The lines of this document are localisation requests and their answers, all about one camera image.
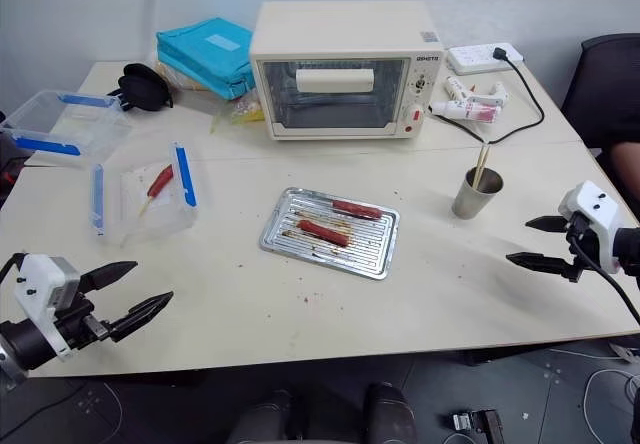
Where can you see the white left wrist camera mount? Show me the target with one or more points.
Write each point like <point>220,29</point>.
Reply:
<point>37,276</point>

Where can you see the yellow plastic packet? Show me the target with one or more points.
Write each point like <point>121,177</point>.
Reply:
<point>245,110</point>

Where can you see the silver ribbed baking tray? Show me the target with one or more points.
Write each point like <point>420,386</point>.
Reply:
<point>327,234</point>

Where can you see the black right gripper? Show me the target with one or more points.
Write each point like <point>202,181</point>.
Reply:
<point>582,244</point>

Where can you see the cream toaster oven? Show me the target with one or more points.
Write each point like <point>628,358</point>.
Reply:
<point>340,64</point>

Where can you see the white power strip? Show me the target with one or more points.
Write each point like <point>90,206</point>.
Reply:
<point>475,58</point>

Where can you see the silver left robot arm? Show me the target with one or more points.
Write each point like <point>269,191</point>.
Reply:
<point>22,344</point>

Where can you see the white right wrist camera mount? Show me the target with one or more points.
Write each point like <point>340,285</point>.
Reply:
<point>595,204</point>

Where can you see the black office chair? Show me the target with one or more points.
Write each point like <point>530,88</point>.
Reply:
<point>600,89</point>

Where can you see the black device on floor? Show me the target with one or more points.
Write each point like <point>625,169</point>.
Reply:
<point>477,424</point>

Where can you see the white glue gun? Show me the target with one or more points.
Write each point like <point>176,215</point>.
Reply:
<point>492,93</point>

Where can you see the dark rounded shape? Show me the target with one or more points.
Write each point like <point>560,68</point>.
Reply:
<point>390,414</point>

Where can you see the dark equipment with red parts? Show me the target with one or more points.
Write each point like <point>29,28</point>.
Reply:
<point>12,164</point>

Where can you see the empty clear container blue clips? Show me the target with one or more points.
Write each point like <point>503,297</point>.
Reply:
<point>60,119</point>

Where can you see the clear box with blue clips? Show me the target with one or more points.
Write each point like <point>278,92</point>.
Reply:
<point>145,199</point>

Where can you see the steel cup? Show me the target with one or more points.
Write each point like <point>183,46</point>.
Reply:
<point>475,199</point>

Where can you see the red sausage on skewer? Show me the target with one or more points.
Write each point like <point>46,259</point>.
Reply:
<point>161,180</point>

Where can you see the small white tube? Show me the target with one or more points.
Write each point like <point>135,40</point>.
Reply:
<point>457,86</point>

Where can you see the seated person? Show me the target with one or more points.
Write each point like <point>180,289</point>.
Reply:
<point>627,164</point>

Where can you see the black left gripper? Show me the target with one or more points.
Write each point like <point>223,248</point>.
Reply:
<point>77,321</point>

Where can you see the white bottle with red label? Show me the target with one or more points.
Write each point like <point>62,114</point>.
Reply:
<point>470,111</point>

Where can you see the black cloth item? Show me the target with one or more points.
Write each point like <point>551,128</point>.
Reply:
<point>145,86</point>

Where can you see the teal fabric bag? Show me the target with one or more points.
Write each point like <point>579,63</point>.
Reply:
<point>210,54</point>

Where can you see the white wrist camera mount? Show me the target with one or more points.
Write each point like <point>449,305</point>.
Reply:
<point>37,276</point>
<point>595,204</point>

